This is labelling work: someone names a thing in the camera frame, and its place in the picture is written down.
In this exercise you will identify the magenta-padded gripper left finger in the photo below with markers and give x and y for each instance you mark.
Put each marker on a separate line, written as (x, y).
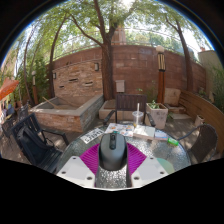
(75, 171)

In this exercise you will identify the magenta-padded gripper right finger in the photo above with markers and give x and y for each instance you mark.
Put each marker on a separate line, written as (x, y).
(150, 171)

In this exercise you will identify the dark grey computer mouse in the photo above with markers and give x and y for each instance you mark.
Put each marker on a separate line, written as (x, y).
(112, 155)

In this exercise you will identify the round glass patio table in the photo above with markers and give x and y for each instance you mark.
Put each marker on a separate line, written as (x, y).
(156, 150)

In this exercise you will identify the small green packet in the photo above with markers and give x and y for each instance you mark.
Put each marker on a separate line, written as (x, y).
(172, 142)

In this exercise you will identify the thin blue-covered book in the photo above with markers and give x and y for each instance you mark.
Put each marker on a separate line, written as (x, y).
(161, 135)

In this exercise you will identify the white printed flyer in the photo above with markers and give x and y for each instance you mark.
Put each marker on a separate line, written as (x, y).
(92, 136)

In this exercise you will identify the thick pale book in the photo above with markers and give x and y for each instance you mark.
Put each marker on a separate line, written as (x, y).
(144, 132)

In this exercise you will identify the black slatted patio chair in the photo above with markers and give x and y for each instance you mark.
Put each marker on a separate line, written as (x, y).
(33, 143)

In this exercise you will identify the colourful open magazine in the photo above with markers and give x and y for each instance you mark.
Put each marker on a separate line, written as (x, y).
(118, 129)

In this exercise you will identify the clear plastic cup with straw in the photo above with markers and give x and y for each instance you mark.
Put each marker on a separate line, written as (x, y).
(137, 119)

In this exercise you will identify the stone brick water basin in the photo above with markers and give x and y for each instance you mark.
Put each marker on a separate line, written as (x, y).
(66, 116)

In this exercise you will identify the white square planter with plant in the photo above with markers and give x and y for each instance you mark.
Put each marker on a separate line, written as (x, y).
(157, 115)

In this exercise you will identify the dark wicker patio chair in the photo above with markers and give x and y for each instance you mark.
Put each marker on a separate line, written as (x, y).
(203, 143)

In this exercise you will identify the small pale flower pot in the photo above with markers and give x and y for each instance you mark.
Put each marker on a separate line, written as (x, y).
(199, 120)

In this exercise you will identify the dark wooden slatted chair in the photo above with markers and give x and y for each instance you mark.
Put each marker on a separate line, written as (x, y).
(128, 102)

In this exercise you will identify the pale stone block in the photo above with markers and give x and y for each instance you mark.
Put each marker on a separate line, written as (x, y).
(172, 96)

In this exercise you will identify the curved wooden slat bench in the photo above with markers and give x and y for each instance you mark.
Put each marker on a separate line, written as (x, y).
(203, 108)

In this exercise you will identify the thin leaning tree trunk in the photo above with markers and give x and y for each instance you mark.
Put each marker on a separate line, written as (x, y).
(51, 73)

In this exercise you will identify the forked tree trunk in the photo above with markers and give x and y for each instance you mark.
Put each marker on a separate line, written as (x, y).
(107, 73)

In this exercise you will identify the orange parasol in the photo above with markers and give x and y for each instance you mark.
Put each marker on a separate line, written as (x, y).
(7, 88)

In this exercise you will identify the grey wall utility box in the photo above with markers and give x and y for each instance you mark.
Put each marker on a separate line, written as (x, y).
(120, 86)

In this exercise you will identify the short garden lamp post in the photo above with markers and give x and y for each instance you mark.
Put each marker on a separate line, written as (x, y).
(34, 88)

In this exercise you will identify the wooden garden lamp post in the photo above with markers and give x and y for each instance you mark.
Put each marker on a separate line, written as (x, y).
(161, 76)

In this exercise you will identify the black wall lamp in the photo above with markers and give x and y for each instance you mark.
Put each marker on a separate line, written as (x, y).
(96, 66)
(54, 75)

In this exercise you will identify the slender tree by wall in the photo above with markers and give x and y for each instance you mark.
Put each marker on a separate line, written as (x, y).
(186, 66)

